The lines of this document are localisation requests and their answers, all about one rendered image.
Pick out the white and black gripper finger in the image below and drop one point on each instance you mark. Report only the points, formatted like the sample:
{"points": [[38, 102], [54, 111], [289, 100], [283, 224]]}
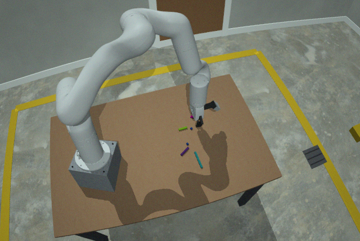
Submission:
{"points": [[199, 123]]}

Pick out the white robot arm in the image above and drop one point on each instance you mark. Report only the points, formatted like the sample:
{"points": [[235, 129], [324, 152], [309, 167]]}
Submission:
{"points": [[74, 97]]}

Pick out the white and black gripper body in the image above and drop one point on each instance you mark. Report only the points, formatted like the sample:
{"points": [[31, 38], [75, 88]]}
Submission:
{"points": [[197, 111]]}

